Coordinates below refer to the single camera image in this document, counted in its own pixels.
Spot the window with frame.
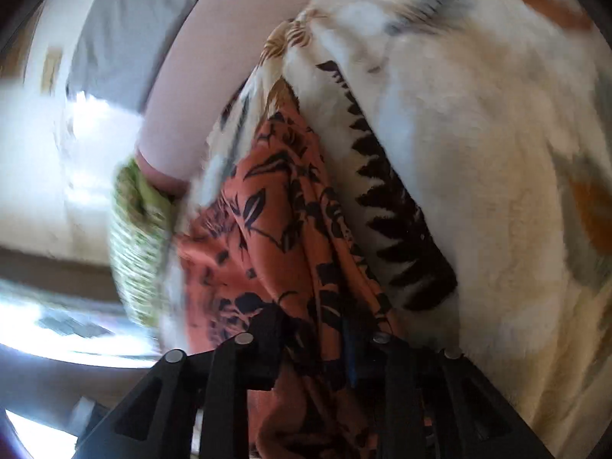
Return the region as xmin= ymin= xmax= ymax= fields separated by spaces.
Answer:
xmin=1 ymin=280 xmax=161 ymax=369

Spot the green white patterned pillow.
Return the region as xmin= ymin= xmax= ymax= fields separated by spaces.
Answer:
xmin=108 ymin=159 xmax=177 ymax=329

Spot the cream leaf-print fleece blanket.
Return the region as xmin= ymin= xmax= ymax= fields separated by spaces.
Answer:
xmin=172 ymin=0 xmax=611 ymax=458

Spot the pink bolster pillow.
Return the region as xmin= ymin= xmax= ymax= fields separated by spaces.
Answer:
xmin=136 ymin=0 xmax=309 ymax=197

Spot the grey pillow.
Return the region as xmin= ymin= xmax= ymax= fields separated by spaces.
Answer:
xmin=67 ymin=0 xmax=198 ymax=114

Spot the orange black floral garment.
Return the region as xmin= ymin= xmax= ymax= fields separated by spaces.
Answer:
xmin=176 ymin=103 xmax=396 ymax=458

